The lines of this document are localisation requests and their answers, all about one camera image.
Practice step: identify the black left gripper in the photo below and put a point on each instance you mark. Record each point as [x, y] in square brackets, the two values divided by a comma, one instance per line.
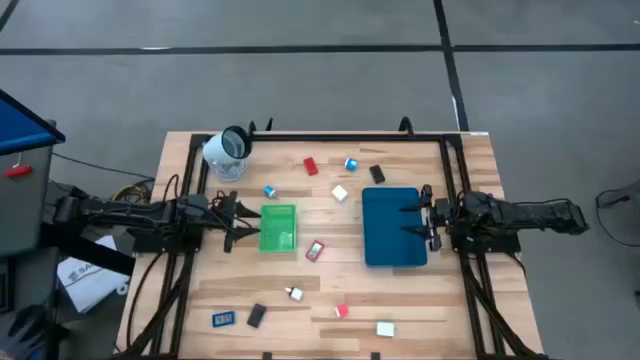
[227, 220]

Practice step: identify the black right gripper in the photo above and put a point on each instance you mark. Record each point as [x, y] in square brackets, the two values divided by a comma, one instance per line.
[437, 215]

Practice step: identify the small black rectangular block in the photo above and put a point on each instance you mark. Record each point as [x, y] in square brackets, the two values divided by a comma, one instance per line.
[377, 174]
[256, 315]

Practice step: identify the small red-framed device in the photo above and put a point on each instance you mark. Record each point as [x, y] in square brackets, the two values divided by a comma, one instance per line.
[314, 250]

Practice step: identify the small red rectangular block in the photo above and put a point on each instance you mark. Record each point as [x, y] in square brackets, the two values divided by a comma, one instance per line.
[310, 166]

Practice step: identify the blue and white wall charger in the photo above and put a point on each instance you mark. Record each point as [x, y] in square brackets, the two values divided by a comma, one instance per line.
[351, 164]

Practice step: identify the white charger with black band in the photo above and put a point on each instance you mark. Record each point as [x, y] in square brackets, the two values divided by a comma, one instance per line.
[296, 294]

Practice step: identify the blue digital timer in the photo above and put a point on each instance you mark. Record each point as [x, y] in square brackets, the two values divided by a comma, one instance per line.
[223, 319]

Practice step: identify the pink and white wall charger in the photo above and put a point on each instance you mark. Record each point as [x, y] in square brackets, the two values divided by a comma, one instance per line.
[342, 311]

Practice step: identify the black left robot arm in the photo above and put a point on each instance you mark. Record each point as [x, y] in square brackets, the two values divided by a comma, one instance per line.
[100, 210]

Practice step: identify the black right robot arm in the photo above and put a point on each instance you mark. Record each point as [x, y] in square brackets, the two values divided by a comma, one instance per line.
[525, 212]

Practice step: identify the green plastic basket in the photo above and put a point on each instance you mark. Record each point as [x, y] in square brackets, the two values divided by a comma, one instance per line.
[277, 227]

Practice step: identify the blue plastic tray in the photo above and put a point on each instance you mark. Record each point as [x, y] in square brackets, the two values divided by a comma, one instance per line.
[390, 240]

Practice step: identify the white cup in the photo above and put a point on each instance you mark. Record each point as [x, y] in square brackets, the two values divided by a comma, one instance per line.
[217, 150]

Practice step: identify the black table edge clip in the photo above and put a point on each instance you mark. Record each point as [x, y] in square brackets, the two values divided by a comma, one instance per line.
[375, 356]
[267, 356]

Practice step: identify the black slanted floor bar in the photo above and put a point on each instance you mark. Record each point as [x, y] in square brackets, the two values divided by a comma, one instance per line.
[90, 250]

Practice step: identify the white printed paper bag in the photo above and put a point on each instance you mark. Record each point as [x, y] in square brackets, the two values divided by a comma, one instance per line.
[90, 285]

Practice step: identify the grey cabinet with blue top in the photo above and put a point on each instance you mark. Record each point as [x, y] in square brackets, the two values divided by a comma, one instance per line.
[25, 210]

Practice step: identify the person's hand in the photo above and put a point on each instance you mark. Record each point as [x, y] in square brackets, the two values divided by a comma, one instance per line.
[22, 332]

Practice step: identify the white cube wall charger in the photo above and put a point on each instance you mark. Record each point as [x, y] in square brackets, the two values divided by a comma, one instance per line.
[339, 193]

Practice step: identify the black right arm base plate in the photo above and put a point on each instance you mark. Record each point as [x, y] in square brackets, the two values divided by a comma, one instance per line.
[500, 245]

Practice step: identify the black frame hook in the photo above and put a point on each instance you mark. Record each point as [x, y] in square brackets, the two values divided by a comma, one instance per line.
[406, 124]
[269, 125]
[252, 127]

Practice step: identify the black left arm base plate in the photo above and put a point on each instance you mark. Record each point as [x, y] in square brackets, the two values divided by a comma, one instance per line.
[150, 245]

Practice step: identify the black aluminium table frame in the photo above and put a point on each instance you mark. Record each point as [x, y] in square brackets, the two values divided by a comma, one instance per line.
[350, 136]

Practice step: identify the white square wall charger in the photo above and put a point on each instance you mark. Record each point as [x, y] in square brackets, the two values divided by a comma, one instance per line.
[385, 329]

